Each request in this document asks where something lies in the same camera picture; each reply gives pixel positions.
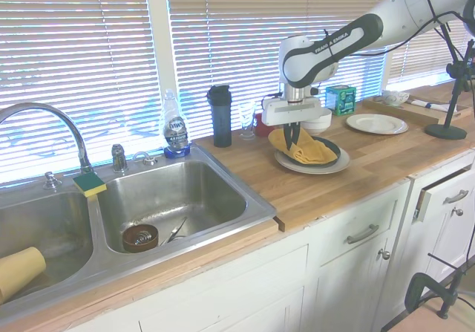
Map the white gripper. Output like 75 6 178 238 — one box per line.
261 97 323 152

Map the yellow towel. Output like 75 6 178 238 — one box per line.
267 126 339 164

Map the dark blue plate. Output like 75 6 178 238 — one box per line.
281 135 342 169

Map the large beige plate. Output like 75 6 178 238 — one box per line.
273 146 352 175

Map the white dinner plate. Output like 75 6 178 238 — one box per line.
345 113 409 135

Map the red mug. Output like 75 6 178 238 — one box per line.
254 111 275 137

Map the clear glass goblet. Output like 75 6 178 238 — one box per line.
237 100 258 140

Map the green cardboard box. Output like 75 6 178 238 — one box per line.
325 85 357 117

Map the black shaker bottle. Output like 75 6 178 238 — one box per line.
206 84 233 149

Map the patterned white bowl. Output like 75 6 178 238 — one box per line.
381 89 411 107

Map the wooden tray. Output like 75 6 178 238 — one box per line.
361 85 475 127

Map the white window blind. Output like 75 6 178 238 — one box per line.
387 0 475 88
166 0 401 142
0 0 149 189

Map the clear dish soap bottle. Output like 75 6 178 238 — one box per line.
162 88 192 159

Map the stainless steel double sink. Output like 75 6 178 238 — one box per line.
0 148 278 310

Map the rolled white napkin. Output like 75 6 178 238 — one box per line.
406 99 452 112

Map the black round-base stand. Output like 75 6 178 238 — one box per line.
425 22 475 140

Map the white counter cabinet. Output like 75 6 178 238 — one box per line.
0 149 475 332

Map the metal whisk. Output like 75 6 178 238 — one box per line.
132 230 155 246

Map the dark C-clamp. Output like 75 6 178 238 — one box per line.
404 252 471 320

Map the brown bowl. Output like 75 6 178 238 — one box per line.
122 224 161 254

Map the yellow green sponge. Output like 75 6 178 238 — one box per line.
72 172 108 199

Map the chrome gooseneck faucet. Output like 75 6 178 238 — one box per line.
0 102 94 174

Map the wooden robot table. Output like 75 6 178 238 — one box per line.
381 304 475 332

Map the yellow plastic cup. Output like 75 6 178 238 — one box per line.
0 246 48 305

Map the metal drawer handle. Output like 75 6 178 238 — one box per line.
347 223 380 244
443 189 470 204

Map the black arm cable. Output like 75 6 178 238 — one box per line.
311 0 475 88

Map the chrome faucet handle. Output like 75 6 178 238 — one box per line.
111 143 129 174

